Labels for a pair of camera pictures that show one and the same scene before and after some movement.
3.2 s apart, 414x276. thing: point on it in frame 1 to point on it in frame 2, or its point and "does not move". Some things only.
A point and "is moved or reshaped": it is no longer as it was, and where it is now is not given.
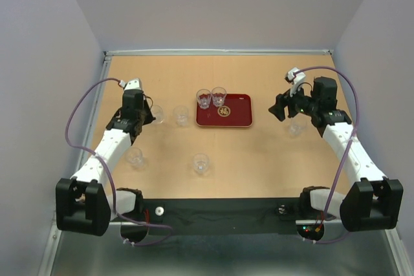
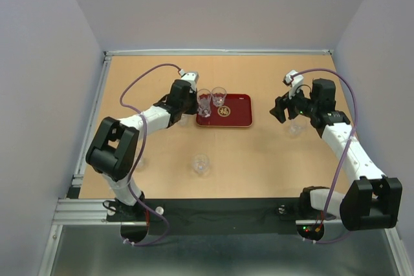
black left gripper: x=149 y=118 to x=193 y=94
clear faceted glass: x=158 y=112 is moved or reshaped
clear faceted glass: x=203 y=96 does not move
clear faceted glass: x=200 y=162 does not move
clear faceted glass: x=218 y=94 does not move
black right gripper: x=283 y=100 does not move
